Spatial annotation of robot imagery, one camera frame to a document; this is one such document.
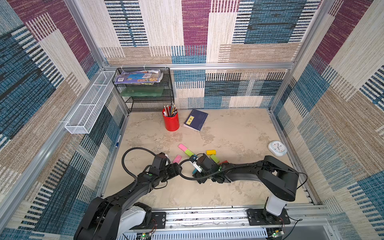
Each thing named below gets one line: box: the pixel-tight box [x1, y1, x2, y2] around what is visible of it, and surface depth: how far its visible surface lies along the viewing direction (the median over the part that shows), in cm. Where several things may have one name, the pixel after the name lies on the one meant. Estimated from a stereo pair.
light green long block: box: [184, 149, 195, 157], surface depth 98 cm
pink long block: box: [178, 143, 188, 152], surface depth 101 cm
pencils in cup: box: [163, 102, 178, 117], surface depth 104 cm
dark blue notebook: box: [183, 109, 209, 132], surface depth 116 cm
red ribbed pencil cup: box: [162, 106, 180, 132], surface depth 105 cm
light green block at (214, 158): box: [210, 154, 220, 164], surface depth 94 cm
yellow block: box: [206, 149, 217, 156], surface depth 98 cm
